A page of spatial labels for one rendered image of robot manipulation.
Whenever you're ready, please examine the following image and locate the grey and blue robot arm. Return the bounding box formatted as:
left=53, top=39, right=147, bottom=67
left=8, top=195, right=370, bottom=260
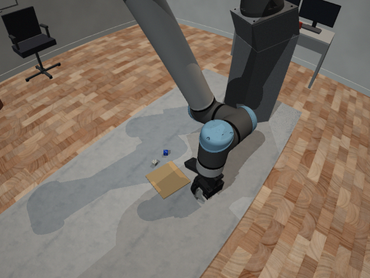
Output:
left=123, top=0, right=284, bottom=178

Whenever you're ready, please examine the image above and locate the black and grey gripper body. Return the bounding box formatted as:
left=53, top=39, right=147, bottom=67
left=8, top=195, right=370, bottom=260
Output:
left=193, top=173, right=224, bottom=200

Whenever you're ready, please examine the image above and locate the orange flat mat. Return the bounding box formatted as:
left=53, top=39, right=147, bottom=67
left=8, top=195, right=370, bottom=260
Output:
left=146, top=161, right=190, bottom=199

